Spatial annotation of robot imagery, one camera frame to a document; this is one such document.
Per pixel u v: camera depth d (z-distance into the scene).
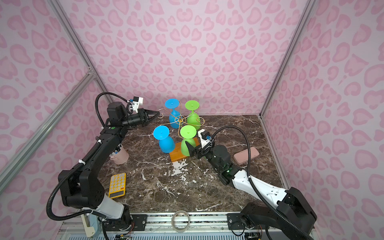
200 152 0.65
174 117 0.75
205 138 0.61
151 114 0.75
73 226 0.73
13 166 0.52
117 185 0.84
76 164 0.46
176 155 0.98
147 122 0.71
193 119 0.82
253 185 0.49
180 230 0.69
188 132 0.68
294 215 0.40
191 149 0.65
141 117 0.68
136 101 0.72
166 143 0.75
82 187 0.43
